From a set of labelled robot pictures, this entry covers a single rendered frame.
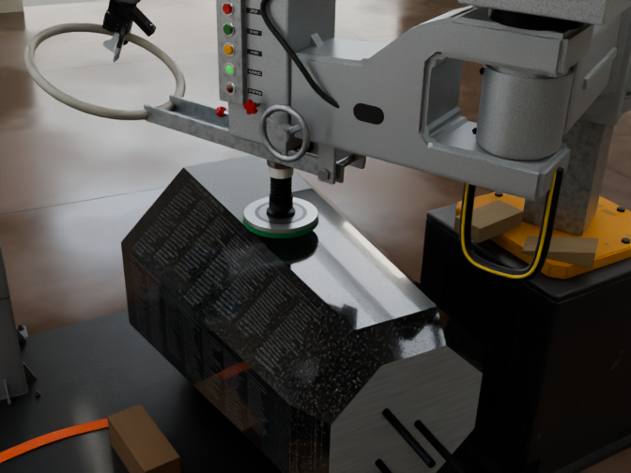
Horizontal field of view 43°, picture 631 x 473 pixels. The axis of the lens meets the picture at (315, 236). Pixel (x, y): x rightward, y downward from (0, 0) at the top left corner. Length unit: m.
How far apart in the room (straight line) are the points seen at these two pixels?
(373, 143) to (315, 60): 0.24
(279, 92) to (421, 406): 0.86
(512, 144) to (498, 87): 0.13
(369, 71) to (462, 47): 0.24
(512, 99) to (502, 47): 0.11
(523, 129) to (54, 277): 2.56
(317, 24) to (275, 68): 0.16
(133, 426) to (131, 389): 0.36
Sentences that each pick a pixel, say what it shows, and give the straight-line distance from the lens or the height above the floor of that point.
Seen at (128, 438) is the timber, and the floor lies 0.13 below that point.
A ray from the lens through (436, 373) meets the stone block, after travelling 2.05.
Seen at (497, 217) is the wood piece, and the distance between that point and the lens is 2.51.
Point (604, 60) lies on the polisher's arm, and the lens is 2.18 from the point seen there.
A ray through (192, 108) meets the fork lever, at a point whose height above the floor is 1.10.
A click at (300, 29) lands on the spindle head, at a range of 2.05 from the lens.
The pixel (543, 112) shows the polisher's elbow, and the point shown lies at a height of 1.36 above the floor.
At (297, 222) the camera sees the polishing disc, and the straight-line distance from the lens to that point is 2.28.
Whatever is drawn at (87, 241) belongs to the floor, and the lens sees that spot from 4.12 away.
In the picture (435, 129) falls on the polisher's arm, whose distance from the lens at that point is 1.93.
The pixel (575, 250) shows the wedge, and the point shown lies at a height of 0.82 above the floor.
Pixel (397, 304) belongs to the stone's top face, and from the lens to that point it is 2.04.
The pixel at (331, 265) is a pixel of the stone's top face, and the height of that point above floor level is 0.82.
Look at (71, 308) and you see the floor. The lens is 3.61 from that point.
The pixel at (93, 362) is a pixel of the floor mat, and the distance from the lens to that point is 3.25.
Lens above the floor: 1.93
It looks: 28 degrees down
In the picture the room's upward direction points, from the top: 1 degrees clockwise
